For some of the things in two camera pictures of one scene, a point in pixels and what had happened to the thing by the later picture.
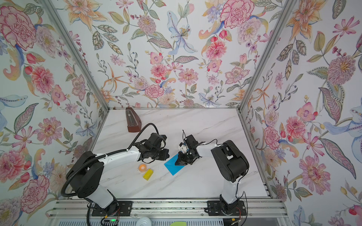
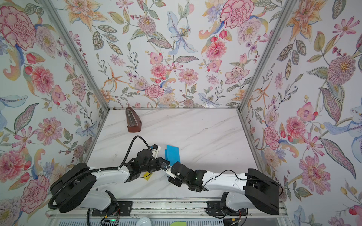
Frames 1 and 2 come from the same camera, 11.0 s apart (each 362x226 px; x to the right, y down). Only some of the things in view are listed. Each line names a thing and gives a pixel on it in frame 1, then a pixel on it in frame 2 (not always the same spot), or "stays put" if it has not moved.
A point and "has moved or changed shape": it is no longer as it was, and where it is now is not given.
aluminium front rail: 82,209 stays put
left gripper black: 165,151 -> 160,162
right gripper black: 181,159 -> 173,181
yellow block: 148,174 stays put
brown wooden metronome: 134,123 stays put
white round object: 144,221 stays put
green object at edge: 178,223 stays put
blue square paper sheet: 172,167 has moved or changed shape
